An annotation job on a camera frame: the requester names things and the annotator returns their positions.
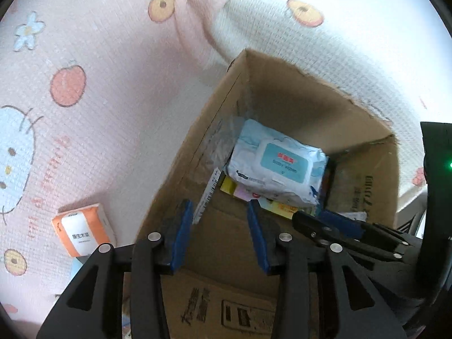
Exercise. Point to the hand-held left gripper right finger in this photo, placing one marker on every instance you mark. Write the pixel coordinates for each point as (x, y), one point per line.
(257, 236)

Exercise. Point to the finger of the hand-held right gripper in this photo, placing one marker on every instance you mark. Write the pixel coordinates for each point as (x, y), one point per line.
(310, 224)
(344, 223)

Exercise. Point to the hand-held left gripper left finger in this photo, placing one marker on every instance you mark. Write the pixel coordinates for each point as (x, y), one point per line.
(182, 233)

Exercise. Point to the brown cardboard box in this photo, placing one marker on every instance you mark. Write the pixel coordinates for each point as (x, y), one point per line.
(219, 240)

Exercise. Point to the yellow cartoon crayon box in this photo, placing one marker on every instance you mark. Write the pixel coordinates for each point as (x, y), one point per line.
(229, 185)

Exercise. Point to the blue wet wipes pack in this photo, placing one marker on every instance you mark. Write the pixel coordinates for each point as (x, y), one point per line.
(282, 162)

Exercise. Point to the orange and white tissue pack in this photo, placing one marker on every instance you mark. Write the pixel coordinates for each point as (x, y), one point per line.
(81, 231)

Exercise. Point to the cat print bed sheet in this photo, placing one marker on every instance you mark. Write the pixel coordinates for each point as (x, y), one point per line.
(106, 42)

